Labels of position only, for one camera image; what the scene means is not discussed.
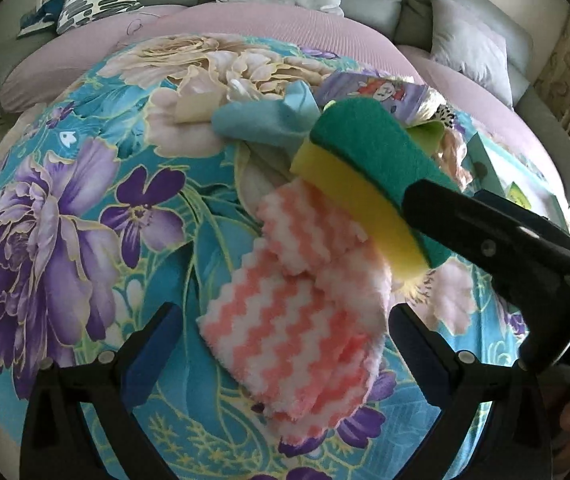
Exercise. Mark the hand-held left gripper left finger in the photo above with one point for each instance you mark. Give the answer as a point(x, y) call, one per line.
point(151, 355)

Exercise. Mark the pale pink scrunchie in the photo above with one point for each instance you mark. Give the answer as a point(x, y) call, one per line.
point(455, 157)

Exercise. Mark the leopard print scrunchie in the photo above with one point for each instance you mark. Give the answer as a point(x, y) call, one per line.
point(446, 116)

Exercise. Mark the light blue cloth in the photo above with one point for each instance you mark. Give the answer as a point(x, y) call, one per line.
point(255, 122)

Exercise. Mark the green and yellow sponge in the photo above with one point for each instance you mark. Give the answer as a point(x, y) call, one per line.
point(365, 145)

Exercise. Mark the green rimmed cardboard box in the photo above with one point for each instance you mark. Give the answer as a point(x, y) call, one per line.
point(490, 160)

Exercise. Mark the blue printed booklet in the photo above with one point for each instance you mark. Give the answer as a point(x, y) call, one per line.
point(40, 15)

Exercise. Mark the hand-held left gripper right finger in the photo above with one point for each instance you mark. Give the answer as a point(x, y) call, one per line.
point(422, 355)

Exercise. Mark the pink ribbed sofa cover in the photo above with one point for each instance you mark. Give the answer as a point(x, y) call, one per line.
point(290, 22)
point(470, 95)

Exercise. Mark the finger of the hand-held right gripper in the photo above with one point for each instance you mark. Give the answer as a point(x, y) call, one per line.
point(445, 215)
point(530, 220)

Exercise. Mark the small cream cloth piece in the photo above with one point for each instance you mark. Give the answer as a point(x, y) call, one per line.
point(194, 110)

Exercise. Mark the yellow-green cloth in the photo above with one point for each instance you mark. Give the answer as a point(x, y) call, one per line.
point(427, 136)

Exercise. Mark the purple cartoon print box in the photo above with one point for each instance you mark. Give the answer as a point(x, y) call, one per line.
point(395, 95)

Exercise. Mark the floral printed blanket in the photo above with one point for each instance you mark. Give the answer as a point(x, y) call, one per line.
point(65, 210)

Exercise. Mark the pink white zigzag cloth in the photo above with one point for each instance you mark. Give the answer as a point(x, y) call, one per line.
point(275, 320)

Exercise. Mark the lilac grey cushion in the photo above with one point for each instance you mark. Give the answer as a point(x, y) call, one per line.
point(465, 40)

